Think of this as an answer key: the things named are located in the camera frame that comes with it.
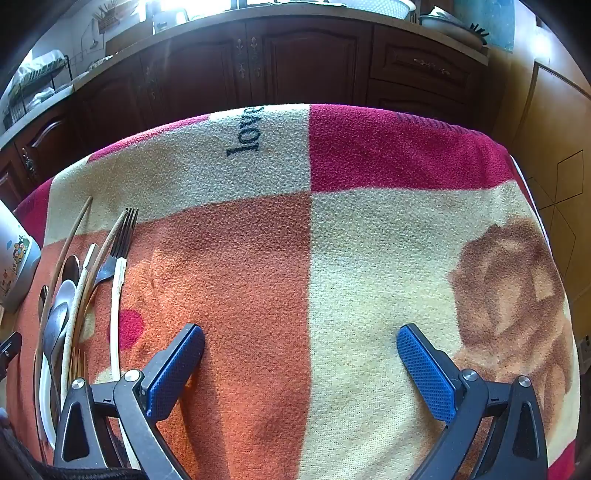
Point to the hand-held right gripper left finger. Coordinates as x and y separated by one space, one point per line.
175 369

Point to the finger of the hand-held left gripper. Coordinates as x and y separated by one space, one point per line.
10 350

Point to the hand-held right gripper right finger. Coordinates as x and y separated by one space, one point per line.
427 374

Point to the silver metal spoon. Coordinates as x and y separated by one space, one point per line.
54 332
70 267
64 300
43 300

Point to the white utensil holder cup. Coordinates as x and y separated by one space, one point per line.
16 267

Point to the brown wooden chopstick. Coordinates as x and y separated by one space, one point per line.
108 240
69 249

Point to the small silver fork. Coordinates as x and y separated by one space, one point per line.
78 364

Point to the checkered fleece blanket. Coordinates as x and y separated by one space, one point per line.
369 254

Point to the wooden door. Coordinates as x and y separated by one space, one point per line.
558 106

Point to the dark wooden kitchen cabinets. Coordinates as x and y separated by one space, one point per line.
300 60

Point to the white enamel bowl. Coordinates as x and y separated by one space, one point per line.
443 23

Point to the blue patterned panel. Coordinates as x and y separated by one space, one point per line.
503 18

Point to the white basin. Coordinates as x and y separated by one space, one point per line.
399 7

